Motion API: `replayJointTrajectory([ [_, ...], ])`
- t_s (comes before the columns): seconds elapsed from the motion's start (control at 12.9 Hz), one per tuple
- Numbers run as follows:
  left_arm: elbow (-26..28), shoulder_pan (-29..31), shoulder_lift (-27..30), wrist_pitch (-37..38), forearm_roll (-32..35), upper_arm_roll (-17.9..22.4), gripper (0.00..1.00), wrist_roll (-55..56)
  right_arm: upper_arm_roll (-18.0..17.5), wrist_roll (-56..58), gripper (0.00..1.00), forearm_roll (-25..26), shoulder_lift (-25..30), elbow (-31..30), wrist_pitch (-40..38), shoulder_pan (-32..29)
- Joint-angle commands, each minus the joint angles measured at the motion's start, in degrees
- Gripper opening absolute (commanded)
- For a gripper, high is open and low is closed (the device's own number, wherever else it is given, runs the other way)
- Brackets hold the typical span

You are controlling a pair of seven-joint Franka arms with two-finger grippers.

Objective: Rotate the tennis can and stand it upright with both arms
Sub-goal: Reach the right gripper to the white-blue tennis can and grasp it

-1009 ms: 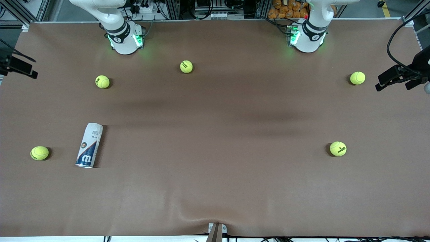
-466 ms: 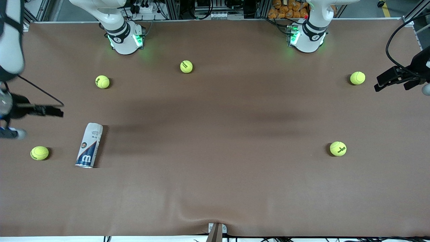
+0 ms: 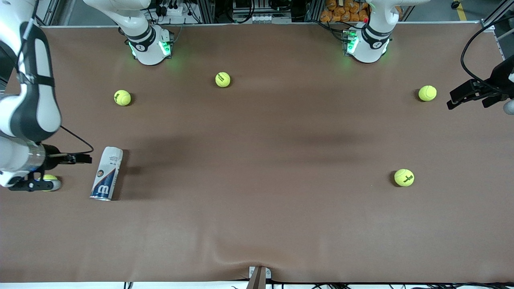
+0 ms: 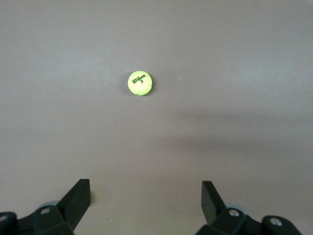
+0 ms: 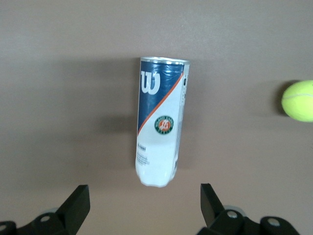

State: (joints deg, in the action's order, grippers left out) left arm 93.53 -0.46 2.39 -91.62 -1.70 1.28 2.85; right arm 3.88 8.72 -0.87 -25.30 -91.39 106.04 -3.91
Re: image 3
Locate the yellow tennis ball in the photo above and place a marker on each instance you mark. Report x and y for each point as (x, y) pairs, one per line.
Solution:
(49, 178)
(223, 79)
(122, 97)
(404, 177)
(427, 93)

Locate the white and blue tennis can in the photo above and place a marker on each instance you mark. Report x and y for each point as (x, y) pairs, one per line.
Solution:
(107, 173)

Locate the pile of orange objects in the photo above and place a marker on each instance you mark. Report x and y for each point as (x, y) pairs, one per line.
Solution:
(345, 10)

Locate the white power strip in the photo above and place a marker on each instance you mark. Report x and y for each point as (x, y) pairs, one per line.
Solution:
(172, 9)

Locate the white terminal block row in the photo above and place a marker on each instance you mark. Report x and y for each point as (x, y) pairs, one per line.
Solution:
(261, 18)

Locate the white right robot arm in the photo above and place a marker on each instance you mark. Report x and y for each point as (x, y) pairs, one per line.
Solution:
(28, 104)

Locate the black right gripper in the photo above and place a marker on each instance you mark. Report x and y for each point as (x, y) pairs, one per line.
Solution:
(52, 157)

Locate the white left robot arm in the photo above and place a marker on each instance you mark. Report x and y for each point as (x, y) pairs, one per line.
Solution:
(373, 40)

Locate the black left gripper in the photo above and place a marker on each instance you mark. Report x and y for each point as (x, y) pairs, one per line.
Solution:
(501, 77)

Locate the metal table edge bracket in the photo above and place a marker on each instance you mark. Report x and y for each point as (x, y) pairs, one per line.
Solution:
(259, 277)

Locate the brown table mat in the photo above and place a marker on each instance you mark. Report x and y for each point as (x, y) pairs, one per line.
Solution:
(257, 208)

